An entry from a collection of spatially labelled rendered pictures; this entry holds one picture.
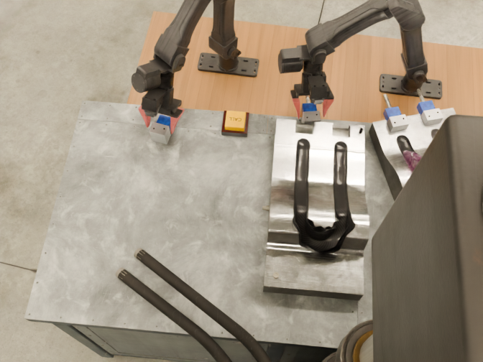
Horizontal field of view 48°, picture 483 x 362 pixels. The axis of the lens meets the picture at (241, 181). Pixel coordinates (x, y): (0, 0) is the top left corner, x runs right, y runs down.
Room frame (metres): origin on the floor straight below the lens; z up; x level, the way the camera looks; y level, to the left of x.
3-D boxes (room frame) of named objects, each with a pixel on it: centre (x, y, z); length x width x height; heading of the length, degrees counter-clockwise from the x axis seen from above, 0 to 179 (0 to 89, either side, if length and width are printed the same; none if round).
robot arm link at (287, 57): (1.00, -0.17, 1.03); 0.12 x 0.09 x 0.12; 98
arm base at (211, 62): (1.15, 0.04, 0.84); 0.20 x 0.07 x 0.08; 82
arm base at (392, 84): (1.06, -0.55, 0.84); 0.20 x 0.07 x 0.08; 82
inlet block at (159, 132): (0.91, 0.23, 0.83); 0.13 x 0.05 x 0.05; 163
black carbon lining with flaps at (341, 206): (0.64, -0.22, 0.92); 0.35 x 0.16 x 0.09; 175
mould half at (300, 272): (0.62, -0.21, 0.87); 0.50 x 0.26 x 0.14; 175
